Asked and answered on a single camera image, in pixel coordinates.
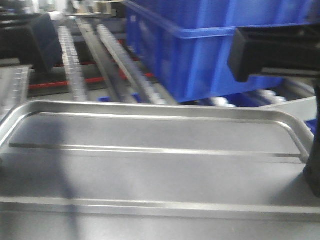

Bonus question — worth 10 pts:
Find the blue bin upper right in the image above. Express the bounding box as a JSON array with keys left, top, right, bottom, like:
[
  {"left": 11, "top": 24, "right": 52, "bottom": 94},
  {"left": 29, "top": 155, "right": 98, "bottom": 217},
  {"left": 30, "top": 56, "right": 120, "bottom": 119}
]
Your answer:
[{"left": 124, "top": 0, "right": 320, "bottom": 103}]

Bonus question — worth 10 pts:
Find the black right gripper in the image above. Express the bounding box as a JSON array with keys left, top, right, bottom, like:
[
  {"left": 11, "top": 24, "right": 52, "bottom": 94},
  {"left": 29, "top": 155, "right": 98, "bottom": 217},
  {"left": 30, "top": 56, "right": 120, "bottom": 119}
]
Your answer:
[{"left": 227, "top": 23, "right": 320, "bottom": 83}]

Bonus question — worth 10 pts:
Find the right white roller rail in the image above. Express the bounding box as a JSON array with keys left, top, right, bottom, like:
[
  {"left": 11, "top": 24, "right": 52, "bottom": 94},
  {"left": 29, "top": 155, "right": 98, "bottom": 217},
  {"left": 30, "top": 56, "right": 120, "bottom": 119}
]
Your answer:
[{"left": 58, "top": 25, "right": 89, "bottom": 102}]

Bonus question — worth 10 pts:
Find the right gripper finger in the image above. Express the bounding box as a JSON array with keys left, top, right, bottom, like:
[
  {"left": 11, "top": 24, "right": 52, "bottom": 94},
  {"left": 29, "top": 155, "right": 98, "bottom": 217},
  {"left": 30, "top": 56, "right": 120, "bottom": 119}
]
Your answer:
[{"left": 303, "top": 80, "right": 320, "bottom": 198}]

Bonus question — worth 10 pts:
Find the right steel divider rail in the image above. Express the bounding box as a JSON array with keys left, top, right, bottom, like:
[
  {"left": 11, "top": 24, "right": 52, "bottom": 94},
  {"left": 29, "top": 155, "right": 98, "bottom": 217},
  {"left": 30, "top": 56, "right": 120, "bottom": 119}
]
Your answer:
[{"left": 76, "top": 19, "right": 136, "bottom": 104}]

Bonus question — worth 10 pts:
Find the far right roller rail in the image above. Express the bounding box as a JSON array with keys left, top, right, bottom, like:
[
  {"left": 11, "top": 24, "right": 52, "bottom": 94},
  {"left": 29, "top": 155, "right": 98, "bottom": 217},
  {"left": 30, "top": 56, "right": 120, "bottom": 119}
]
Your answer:
[{"left": 96, "top": 24, "right": 177, "bottom": 105}]

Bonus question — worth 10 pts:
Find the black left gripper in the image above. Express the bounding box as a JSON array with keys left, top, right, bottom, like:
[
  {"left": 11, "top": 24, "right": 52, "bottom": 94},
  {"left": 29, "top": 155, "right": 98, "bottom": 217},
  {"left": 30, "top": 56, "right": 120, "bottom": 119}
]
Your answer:
[{"left": 0, "top": 13, "right": 63, "bottom": 73}]

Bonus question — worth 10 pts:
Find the red metal floor frame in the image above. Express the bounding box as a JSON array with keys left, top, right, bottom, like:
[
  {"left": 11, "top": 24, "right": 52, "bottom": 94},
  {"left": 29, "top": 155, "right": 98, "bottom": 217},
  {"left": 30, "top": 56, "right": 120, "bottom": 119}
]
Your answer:
[{"left": 27, "top": 57, "right": 156, "bottom": 91}]

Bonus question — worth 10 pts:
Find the silver metal tray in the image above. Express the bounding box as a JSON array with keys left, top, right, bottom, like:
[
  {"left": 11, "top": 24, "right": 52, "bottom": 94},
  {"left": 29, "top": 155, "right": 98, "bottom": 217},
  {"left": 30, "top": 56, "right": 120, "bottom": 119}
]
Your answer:
[{"left": 0, "top": 100, "right": 320, "bottom": 240}]

